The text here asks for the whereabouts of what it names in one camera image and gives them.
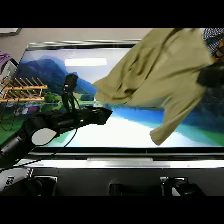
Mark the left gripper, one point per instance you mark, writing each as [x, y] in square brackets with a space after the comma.
[95, 115]

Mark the checked shirt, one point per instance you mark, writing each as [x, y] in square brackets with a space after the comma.
[213, 37]

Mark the orange garment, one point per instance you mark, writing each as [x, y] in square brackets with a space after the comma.
[220, 52]

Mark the brown clothes hanger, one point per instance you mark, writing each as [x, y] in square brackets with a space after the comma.
[20, 98]
[23, 87]

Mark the olive long-sleeved shirt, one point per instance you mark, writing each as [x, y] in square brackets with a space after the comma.
[163, 70]

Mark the silver frame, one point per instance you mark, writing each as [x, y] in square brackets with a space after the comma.
[133, 163]

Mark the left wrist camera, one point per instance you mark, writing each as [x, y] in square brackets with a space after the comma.
[70, 83]

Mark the purple garment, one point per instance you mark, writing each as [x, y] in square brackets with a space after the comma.
[4, 58]

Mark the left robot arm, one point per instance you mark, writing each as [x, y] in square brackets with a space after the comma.
[20, 140]

